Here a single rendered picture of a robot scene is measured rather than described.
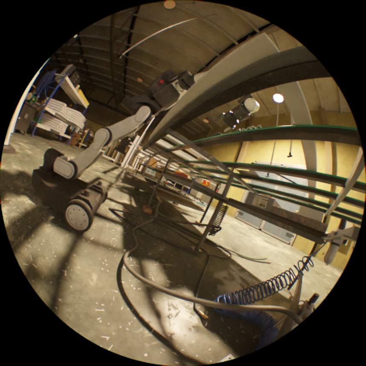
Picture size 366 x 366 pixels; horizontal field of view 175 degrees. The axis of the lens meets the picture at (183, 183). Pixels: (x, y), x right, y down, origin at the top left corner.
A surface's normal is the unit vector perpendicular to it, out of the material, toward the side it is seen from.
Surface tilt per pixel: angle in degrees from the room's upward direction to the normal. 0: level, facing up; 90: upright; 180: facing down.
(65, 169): 90
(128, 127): 107
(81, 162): 90
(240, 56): 180
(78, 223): 90
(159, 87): 94
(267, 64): 180
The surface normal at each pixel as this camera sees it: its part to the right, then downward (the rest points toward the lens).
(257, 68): -0.41, 0.91
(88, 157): 0.16, 0.51
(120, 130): 0.41, 0.17
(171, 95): 0.45, 0.46
